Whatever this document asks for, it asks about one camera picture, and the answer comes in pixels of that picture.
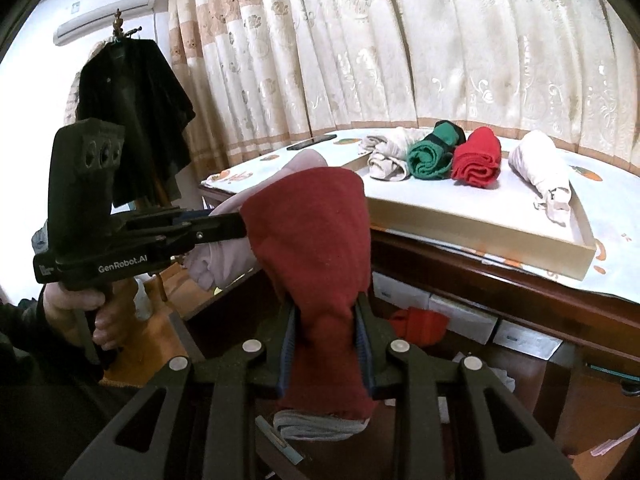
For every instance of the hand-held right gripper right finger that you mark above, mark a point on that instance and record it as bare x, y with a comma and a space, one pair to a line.
365, 350

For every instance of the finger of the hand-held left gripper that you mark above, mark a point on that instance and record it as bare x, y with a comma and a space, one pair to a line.
185, 216
220, 232

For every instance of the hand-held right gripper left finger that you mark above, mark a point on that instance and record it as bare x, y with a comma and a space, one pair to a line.
286, 355

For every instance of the pale pink underwear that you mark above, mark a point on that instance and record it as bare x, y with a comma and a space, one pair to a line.
225, 260

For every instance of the orange red underwear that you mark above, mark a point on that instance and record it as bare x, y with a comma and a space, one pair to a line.
420, 325

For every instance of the grey striped underwear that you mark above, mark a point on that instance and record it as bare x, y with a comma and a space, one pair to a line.
310, 424

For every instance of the wooden desk drawer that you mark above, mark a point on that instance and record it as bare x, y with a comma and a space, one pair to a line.
195, 341

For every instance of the dark red underwear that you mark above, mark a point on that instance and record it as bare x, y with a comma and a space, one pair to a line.
310, 260

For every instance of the shallow cardboard tray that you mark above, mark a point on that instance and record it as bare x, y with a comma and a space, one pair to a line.
475, 221

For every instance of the beige underwear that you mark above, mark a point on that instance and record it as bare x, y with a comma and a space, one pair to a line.
390, 157

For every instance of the green underwear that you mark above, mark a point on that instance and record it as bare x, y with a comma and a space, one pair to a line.
430, 160

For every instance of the bright red underwear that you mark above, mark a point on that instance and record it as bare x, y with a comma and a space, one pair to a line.
475, 160

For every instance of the white underwear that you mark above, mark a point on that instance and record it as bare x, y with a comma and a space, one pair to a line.
537, 160

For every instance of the person's left forearm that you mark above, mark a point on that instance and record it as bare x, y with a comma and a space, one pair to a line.
30, 355

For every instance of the person's left hand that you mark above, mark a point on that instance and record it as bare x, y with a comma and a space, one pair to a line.
65, 305

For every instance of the white cardboard box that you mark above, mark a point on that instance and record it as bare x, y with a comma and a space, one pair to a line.
400, 291
462, 319
527, 340

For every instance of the black hanging garment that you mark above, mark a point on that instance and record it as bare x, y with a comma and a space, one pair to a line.
140, 110

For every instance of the black smartphone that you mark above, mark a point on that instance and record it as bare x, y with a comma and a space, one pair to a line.
312, 142

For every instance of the dark wooden desk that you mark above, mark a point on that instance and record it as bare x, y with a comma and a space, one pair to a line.
500, 287

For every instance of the wooden coat rack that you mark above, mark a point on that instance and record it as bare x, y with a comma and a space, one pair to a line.
118, 22

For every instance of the white air conditioner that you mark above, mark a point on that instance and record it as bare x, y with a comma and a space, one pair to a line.
110, 10

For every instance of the beige floral curtain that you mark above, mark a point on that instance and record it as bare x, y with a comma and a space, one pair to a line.
400, 35

